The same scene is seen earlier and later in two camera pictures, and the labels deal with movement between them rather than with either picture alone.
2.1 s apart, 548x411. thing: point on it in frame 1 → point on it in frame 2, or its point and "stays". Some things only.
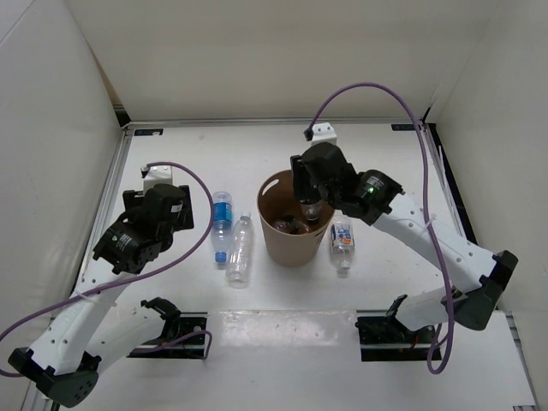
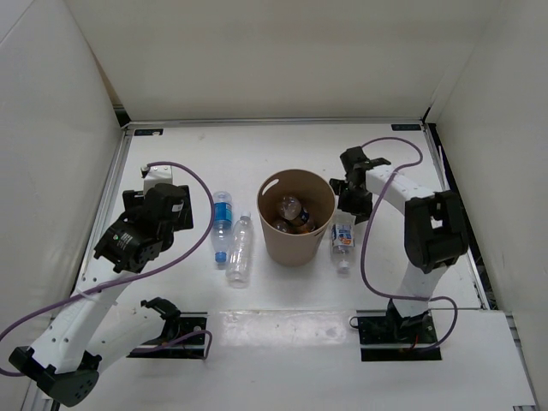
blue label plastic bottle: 221,227 stays
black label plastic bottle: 312,211 → 292,209
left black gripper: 184,220 stays
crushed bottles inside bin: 289,224 stays
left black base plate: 190,347 stays
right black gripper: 300,173 → 360,211
